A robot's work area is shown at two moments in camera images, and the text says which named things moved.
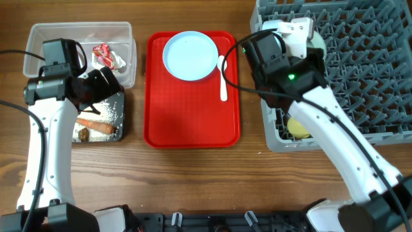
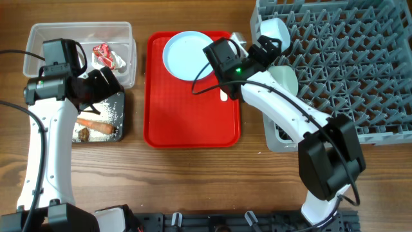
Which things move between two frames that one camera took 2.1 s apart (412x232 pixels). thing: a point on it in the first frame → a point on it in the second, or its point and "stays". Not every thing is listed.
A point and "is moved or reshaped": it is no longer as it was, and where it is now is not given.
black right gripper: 313,57 → 271,53
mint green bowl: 318,42 is moved or reshaped
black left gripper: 103,90 stays
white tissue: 118,61 stays
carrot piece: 96,125 stays
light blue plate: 190,56 stays
